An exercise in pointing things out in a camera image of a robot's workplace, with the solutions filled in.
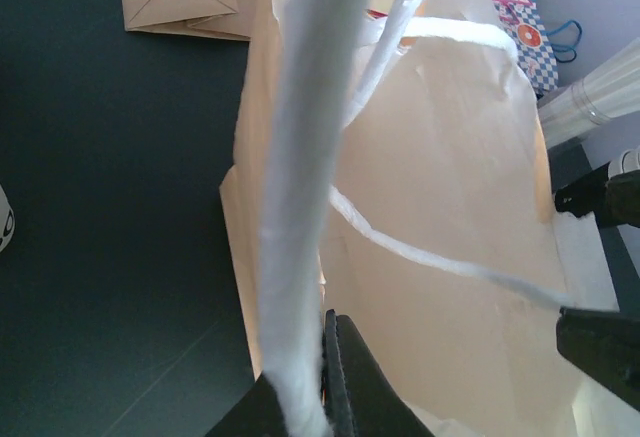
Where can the stack of white paper cups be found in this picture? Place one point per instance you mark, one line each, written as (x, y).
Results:
(7, 221)

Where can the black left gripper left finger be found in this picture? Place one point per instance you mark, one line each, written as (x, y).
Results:
(344, 393)

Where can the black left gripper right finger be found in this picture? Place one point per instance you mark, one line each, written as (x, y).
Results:
(605, 346)

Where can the cup of white straws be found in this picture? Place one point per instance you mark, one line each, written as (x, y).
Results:
(608, 92)

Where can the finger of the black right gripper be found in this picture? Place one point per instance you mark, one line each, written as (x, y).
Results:
(614, 200)

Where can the orange paper bag white handles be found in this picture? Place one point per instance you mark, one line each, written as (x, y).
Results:
(396, 172)

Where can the blue checkered paper bag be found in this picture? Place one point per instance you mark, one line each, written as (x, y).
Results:
(540, 50)

